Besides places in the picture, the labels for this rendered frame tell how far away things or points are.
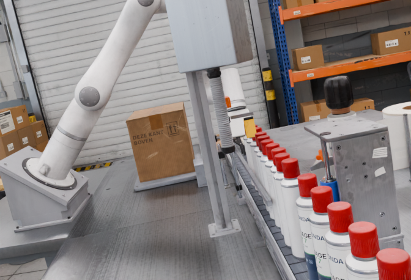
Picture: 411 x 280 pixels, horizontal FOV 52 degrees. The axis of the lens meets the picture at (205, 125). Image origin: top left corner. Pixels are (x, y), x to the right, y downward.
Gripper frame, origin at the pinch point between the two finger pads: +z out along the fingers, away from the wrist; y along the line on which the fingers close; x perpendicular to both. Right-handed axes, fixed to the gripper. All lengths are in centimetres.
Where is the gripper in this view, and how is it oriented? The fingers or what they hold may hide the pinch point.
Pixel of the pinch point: (244, 150)
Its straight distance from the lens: 160.1
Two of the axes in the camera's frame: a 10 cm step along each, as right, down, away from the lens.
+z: 2.0, 9.6, -1.8
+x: 0.0, 1.8, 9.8
